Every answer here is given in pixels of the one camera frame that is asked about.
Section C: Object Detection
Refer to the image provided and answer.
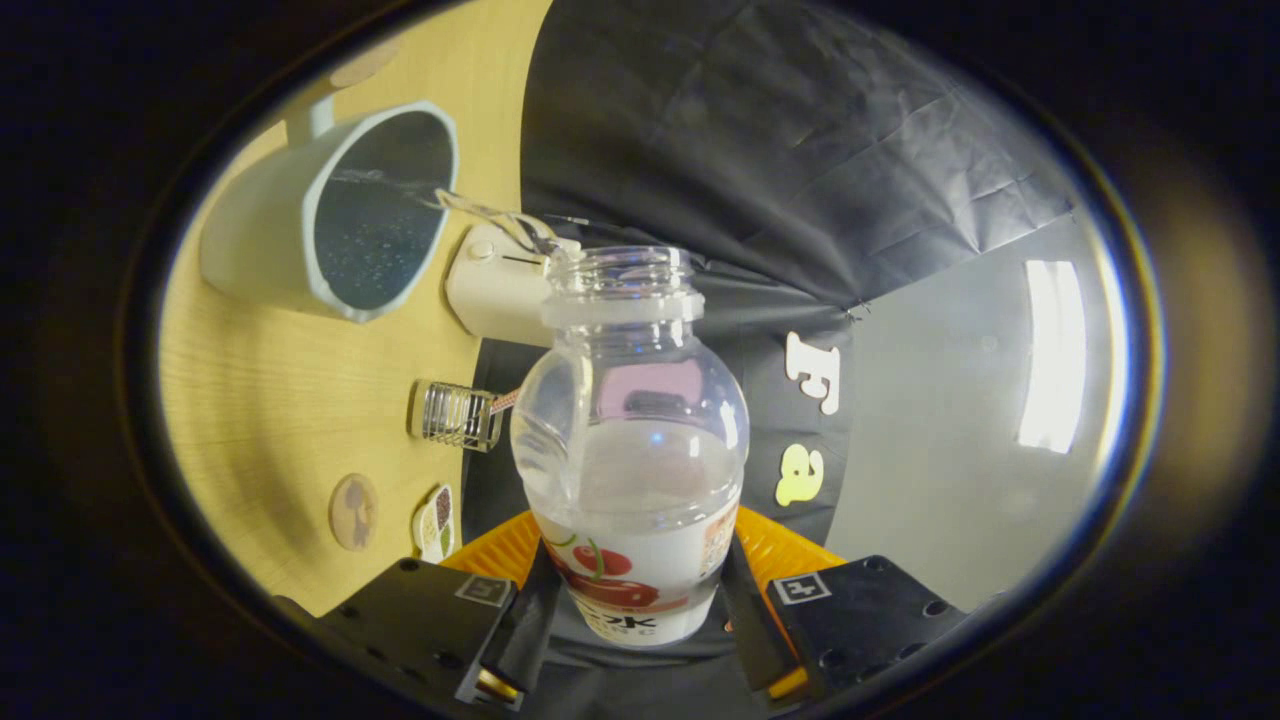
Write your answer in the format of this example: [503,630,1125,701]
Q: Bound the round beige coaster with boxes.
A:
[329,473,380,552]

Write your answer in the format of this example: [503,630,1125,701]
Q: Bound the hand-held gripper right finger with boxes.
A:
[722,505,971,706]

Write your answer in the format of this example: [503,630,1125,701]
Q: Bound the wooden table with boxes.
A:
[158,0,553,616]

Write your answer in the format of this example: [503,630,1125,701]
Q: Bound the ceiling light panel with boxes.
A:
[1017,259,1088,456]

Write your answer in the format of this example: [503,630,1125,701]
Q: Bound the wire straw holder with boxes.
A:
[408,379,506,453]

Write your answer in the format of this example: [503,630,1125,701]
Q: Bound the white toaster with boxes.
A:
[445,222,583,349]

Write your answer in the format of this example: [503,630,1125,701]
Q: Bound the clear juice bottle cherry label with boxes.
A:
[510,245,751,648]

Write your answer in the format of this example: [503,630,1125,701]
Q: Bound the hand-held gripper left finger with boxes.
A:
[318,510,561,713]

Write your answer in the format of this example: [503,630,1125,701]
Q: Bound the pale cup with wooden handle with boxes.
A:
[198,38,461,324]

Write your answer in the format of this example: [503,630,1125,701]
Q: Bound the white divided dish with beans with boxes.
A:
[412,483,456,564]

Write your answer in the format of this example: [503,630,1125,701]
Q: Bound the black backdrop cloth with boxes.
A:
[462,0,1079,720]

